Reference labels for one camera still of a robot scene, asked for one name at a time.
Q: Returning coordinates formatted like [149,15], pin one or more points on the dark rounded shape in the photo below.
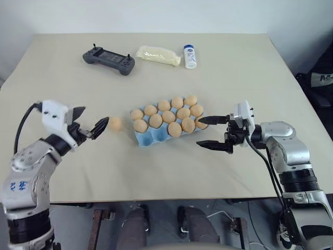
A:
[135,229]
[200,226]

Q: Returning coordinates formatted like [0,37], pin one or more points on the black bag with white letters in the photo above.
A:
[320,78]

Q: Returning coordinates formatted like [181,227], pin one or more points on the tan egg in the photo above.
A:
[174,129]
[188,124]
[183,113]
[177,102]
[140,125]
[150,110]
[137,114]
[168,117]
[164,105]
[114,123]
[192,100]
[155,120]
[196,110]
[201,126]

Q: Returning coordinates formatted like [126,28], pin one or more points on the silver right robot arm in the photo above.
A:
[288,148]

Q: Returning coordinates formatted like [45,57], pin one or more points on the black and white sneaker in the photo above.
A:
[286,235]

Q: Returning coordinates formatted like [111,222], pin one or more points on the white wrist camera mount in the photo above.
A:
[244,109]
[54,114]

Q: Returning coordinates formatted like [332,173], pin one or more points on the blue egg carton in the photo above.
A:
[145,140]

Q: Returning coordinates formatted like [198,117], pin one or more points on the rusty metal table leg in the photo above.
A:
[95,229]
[240,234]

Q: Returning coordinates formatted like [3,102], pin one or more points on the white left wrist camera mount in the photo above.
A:
[54,114]

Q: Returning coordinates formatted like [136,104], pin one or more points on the grey handheld remote controller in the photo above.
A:
[109,58]

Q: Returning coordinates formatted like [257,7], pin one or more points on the clear bag of pale filling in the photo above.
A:
[156,55]

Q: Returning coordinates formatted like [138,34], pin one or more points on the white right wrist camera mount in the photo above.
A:
[244,109]

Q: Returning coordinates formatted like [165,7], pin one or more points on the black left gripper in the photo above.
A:
[79,132]

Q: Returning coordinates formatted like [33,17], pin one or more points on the white bottle with blue cap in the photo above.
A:
[190,58]

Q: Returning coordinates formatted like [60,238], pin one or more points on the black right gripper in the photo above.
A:
[235,132]

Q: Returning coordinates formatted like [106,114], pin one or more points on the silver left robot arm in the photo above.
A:
[26,182]

